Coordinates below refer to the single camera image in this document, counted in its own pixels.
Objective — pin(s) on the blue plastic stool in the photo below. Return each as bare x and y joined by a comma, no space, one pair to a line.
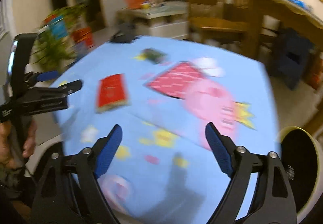
290,55

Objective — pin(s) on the wooden dining table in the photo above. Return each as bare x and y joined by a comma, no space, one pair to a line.
290,14

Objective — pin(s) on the blue plastic bag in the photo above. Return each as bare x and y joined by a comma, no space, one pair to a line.
301,4

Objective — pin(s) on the wooden chair near table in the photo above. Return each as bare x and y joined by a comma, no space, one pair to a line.
221,20

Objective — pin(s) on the white low cabinet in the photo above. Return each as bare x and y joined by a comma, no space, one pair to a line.
168,20

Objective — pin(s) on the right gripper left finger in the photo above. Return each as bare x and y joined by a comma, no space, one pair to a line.
67,189

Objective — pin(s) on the small dark box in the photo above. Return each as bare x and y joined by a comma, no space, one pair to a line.
154,55

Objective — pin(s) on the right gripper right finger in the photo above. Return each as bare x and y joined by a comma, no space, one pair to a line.
258,191

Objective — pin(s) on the light blue cartoon tablecloth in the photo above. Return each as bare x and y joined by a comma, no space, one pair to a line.
164,171

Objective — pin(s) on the black phone stand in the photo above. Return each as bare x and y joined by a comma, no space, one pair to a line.
126,33

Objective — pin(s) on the red small packet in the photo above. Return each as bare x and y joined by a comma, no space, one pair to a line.
112,93

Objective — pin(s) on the black round trash bin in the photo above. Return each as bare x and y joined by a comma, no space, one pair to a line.
301,156

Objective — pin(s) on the left hand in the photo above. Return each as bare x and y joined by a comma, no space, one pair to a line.
8,158

